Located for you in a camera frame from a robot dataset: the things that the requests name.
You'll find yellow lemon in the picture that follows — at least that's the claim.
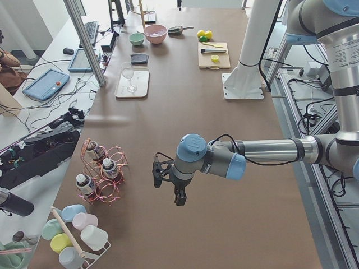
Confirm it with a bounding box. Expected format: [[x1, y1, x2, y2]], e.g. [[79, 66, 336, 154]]
[[205, 30, 213, 39], [197, 29, 205, 39]]

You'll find tea bottle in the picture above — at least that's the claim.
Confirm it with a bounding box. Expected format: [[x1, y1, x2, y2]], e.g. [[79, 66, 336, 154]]
[[86, 141, 105, 161], [76, 174, 96, 199], [102, 158, 119, 179]]

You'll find green cup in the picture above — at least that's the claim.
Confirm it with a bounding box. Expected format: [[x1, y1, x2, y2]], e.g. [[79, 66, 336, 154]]
[[42, 219, 63, 240]]

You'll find metal ice scoop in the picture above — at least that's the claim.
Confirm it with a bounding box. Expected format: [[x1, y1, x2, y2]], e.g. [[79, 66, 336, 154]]
[[168, 26, 194, 35]]

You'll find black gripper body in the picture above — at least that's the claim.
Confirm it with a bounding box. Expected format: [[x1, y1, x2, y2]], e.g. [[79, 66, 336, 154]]
[[152, 156, 187, 196]]

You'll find blue teach pendant near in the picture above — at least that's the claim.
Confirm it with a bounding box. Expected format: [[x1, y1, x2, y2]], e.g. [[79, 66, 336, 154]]
[[22, 69, 70, 101]]

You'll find grey folded cloth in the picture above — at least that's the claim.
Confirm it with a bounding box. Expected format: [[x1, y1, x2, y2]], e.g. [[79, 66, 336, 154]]
[[131, 54, 149, 65]]

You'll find wooden stand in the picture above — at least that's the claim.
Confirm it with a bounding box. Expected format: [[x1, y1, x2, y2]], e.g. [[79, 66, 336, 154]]
[[131, 0, 157, 31]]

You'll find half lemon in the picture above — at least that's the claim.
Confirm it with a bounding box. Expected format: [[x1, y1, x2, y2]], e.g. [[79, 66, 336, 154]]
[[211, 55, 219, 62]]

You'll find green lime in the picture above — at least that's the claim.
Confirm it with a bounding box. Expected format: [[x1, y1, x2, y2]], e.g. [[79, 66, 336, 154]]
[[199, 36, 208, 42]]

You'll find black thermos bottle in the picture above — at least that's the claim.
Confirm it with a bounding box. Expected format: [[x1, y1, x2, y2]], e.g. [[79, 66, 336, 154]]
[[1, 190, 34, 216]]

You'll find bamboo cutting board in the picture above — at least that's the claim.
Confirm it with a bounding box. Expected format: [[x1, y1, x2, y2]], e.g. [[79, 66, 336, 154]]
[[198, 42, 231, 69]]

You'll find grey blue cup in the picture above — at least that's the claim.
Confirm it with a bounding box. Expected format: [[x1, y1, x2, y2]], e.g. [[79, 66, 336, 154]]
[[58, 247, 85, 269]]

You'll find black keyboard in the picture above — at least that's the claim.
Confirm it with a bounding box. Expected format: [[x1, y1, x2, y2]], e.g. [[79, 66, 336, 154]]
[[84, 21, 99, 47]]

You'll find green bowl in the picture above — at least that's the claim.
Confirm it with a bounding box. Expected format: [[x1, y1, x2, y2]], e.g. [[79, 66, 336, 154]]
[[128, 33, 145, 46]]

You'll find yellow plastic knife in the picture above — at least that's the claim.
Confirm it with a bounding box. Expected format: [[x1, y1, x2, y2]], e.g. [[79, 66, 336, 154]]
[[202, 42, 223, 48]]

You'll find clear wine glass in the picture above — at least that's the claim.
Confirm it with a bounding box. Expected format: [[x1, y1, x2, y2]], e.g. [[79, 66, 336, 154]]
[[121, 62, 137, 93]]

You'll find aluminium frame post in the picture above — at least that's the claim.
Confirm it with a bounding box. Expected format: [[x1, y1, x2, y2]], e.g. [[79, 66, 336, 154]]
[[63, 0, 105, 87]]

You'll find copper wire bottle basket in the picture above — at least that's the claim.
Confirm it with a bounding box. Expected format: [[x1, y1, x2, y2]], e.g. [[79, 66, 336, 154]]
[[77, 138, 128, 204]]

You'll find white cup rack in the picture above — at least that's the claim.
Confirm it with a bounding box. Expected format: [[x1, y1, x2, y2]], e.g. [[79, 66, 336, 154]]
[[50, 206, 112, 268]]

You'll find cream rabbit tray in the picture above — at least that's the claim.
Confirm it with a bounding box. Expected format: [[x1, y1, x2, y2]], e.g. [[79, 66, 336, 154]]
[[114, 67, 150, 98]]

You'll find pink cup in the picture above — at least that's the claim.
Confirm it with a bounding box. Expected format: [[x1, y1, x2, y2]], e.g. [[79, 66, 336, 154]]
[[72, 212, 98, 231]]

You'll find white cup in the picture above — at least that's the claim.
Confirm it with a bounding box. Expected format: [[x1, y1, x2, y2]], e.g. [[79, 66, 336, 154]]
[[80, 225, 108, 251]]

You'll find steel muddler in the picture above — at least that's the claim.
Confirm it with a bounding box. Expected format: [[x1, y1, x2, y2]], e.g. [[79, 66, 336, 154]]
[[200, 48, 227, 54]]

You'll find black computer mouse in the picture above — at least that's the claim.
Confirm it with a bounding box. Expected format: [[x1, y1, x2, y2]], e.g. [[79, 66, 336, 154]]
[[62, 47, 74, 55]]

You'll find blue teach pendant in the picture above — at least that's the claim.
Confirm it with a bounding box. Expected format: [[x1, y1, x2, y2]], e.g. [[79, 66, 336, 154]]
[[22, 69, 70, 101], [67, 48, 92, 72]]

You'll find yellow cup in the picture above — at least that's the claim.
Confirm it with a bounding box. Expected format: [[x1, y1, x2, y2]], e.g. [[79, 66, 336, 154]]
[[50, 233, 73, 254]]

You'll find blue teach pendant far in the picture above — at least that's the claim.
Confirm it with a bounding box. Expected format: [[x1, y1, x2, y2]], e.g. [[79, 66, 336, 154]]
[[67, 48, 92, 72]]

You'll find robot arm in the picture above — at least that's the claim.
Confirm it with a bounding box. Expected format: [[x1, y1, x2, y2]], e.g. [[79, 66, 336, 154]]
[[152, 1, 358, 206]]

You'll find pink bowl with ice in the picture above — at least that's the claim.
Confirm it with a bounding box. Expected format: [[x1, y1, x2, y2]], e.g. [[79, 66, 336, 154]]
[[144, 24, 168, 44]]

